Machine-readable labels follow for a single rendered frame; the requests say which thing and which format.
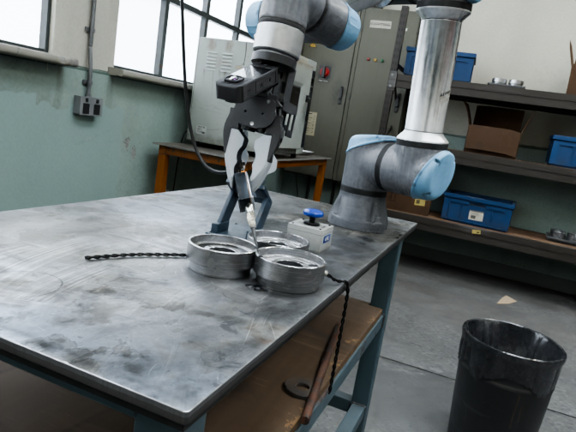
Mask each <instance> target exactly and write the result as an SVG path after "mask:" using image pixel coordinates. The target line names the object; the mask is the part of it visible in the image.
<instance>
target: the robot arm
mask: <svg viewBox="0 0 576 432"><path fill-rule="evenodd" d="M480 1H482V0H260V1H256V2H253V3H252V4H250V6H249V7H248V9H247V12H246V16H245V24H246V25H245V26H246V28H247V31H248V33H249V35H250V36H251V37H252V38H253V39H254V40H255V42H254V45H253V50H254V51H253V54H252V58H251V62H252V64H250V65H249V66H247V67H245V68H243V69H240V70H238V71H236V72H234V73H232V74H230V75H228V76H226V77H223V78H221V79H219V80H217V81H216V96H217V99H223V100H225V102H229V103H235V106H234V108H233V107H231V109H230V113H229V116H228V117H227V118H226V121H225V126H224V131H223V138H224V153H225V167H226V172H227V176H228V180H229V183H230V186H231V188H233V189H234V188H236V183H235V180H234V177H235V176H234V174H235V173H238V168H239V165H240V163H242V161H243V162H245V164H246V163H247V161H248V157H249V154H248V152H247V150H246V147H247V145H248V142H249V139H248V132H247V131H249V132H257V133H260V134H264V135H263V136H261V137H260V138H258V139H256V140H255V144H254V150H255V160H254V162H253V164H252V173H251V176H250V178H249V184H250V188H251V192H252V193H254V192H255V191H256V190H257V189H258V188H259V187H260V186H261V184H262V183H263V181H264V179H265V177H266V176H267V175H268V174H270V173H273V172H275V170H276V168H277V160H276V158H275V156H274V154H275V153H276V151H277V150H278V148H279V146H280V144H281V142H282V140H283V138H284V133H285V136H286V137H288V138H291V136H292V131H293V128H294V123H295V120H296V115H297V108H298V107H296V106H295V105H293V104H292V103H290V99H291V91H292V88H293V83H294V80H295V75H296V72H297V71H296V67H297V61H299V59H300V56H301V51H302V48H303V43H315V44H323V45H324V46H326V48H328V49H333V50H335V51H343V50H346V49H347V48H349V47H350V46H352V45H353V43H354V42H355V41H356V39H357V37H358V35H359V32H360V28H361V22H360V18H359V15H358V14H357V12H359V11H361V10H364V9H367V8H369V7H373V8H377V9H379V8H383V7H385V6H388V5H401V4H409V5H413V4H414V5H416V6H417V7H416V12H417V13H418V14H419V16H420V17H421V26H420V32H419V38H418V43H417V54H416V60H415V65H414V71H413V76H412V83H411V93H410V98H409V104H408V110H407V116H406V121H405V129H404V131H403V132H401V133H400V134H399V135H397V138H396V137H394V136H389V135H354V136H352V138H350V140H349V145H348V148H347V150H346V158H345V167H344V172H343V177H342V182H341V187H340V192H339V195H338V197H337V199H336V201H335V202H334V204H333V206H332V208H331V210H330V212H329V215H328V220H327V221H328V222H329V223H331V224H333V225H336V226H338V227H342V228H345V229H348V230H353V231H361V232H368V233H385V232H387V226H388V220H387V206H386V197H387V192H388V191H389V192H393V193H396V194H400V195H406V196H410V197H412V198H413V199H422V200H426V201H432V200H434V199H436V198H438V197H440V196H441V195H442V194H443V193H444V191H445V190H446V189H447V187H448V186H449V184H450V182H451V181H452V178H453V174H454V170H455V161H454V160H455V158H454V156H453V154H452V153H450V152H449V151H448V150H447V149H448V141H447V139H446V138H445V136H444V134H443V131H444V127H445V122H446V116H447V107H448V101H449V97H450V92H451V86H452V81H453V72H454V67H455V62H456V56H457V51H458V46H459V37H460V32H461V27H462V22H463V21H464V20H465V19H466V18H467V17H468V16H470V15H471V11H472V5H473V4H474V3H478V2H480ZM287 114H289V117H288V121H287V125H285V119H286V115H287ZM291 114H292V115H294V116H293V120H292V124H291V130H288V128H289V125H290V120H291ZM246 130H247V131H246Z"/></svg>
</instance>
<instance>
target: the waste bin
mask: <svg viewBox="0 0 576 432"><path fill-rule="evenodd" d="M458 354H459V355H458V359H459V362H458V368H457V374H456V379H455V384H454V390H453V400H452V406H451V411H450V417H449V423H448V428H447V432H538V431H539V430H540V427H541V424H542V421H543V418H544V415H545V412H546V410H547V408H548V405H549V401H550V399H551V396H552V393H553V392H554V390H555V385H556V383H557V382H558V379H559V376H560V374H561V369H562V366H563V365H564V364H565V363H566V361H567V353H566V352H565V351H564V349H563V348H562V347H561V346H560V345H558V344H557V343H556V342H555V341H554V340H552V339H551V338H549V337H547V336H545V335H543V334H541V333H539V332H537V331H534V330H532V329H530V328H527V327H523V326H520V325H517V324H514V323H511V322H507V321H500V320H495V319H486V318H476V319H470V320H468V321H465V323H464V324H463V326H462V335H461V339H460V342H459V352H458Z"/></svg>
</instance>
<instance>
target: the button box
mask: <svg viewBox="0 0 576 432"><path fill-rule="evenodd" d="M287 233H290V234H294V235H297V236H300V237H303V238H305V239H307V240H308V241H309V252H312V253H316V254H320V253H321V252H323V251H325V250H327V249H329V248H330V245H331V241H332V235H333V226H332V225H326V224H322V223H318V222H315V223H310V222H309V221H308V220H306V219H298V220H295V221H292V222H290V223H288V227H287Z"/></svg>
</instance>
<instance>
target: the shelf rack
mask: <svg viewBox="0 0 576 432"><path fill-rule="evenodd" d="M409 10H410V7H409V6H405V5H402V9H401V13H400V18H399V26H398V31H397V36H396V40H395V45H394V50H393V58H392V63H391V68H390V72H389V77H388V82H387V90H386V95H385V99H384V105H383V109H382V114H381V122H380V127H379V132H378V135H388V134H389V132H390V131H391V129H392V125H391V126H390V127H389V129H388V131H387V123H388V118H389V114H390V109H391V104H392V100H393V91H394V100H396V98H397V90H396V87H399V88H405V89H411V83H412V76H413V75H401V74H398V70H400V71H402V72H404V68H403V67H402V66H401V65H400V64H399V60H400V55H401V51H402V46H403V41H404V36H405V29H406V23H407V19H408V14H409ZM449 99H450V100H457V101H463V102H464V101H465V102H469V103H476V104H482V105H494V106H501V107H507V108H514V109H521V110H528V111H534V110H536V111H540V112H547V113H554V114H561V115H568V116H575V117H576V95H574V94H566V93H553V92H545V91H538V90H530V89H524V88H516V87H502V86H495V85H487V84H480V83H472V82H465V81H452V86H451V92H450V97H449ZM386 132H387V133H386ZM447 150H448V151H449V152H450V153H452V154H453V156H454V158H455V160H454V161H455V164H459V165H468V166H473V167H478V168H483V169H488V170H493V171H503V172H507V173H512V174H518V175H523V176H528V177H537V178H542V179H548V180H553V181H558V182H564V183H572V184H576V170H574V169H569V168H564V167H558V166H552V165H546V164H540V163H535V162H530V161H524V160H518V159H506V158H501V157H496V156H490V155H485V154H480V153H469V152H464V151H461V150H456V149H451V148H448V149H447ZM387 216H388V217H391V218H395V219H402V220H406V221H410V222H414V223H417V227H416V228H415V229H419V230H423V231H430V232H434V233H438V234H442V235H446V236H450V237H456V238H461V239H464V240H469V241H472V242H477V243H484V244H488V245H492V246H496V247H500V248H504V249H511V250H515V251H519V252H523V253H527V254H531V255H539V256H542V257H547V258H550V259H555V260H559V261H566V262H570V263H574V264H576V246H572V245H568V244H564V243H557V242H553V241H549V240H547V237H546V234H545V233H541V232H536V231H528V230H524V229H520V228H516V227H512V226H509V227H508V231H505V232H500V231H493V230H489V229H485V228H481V227H476V226H473V225H466V224H461V223H458V222H453V221H449V220H445V219H443V218H441V212H437V211H433V210H429V216H428V217H427V216H422V215H418V214H414V213H406V212H401V211H397V210H392V209H388V208H387Z"/></svg>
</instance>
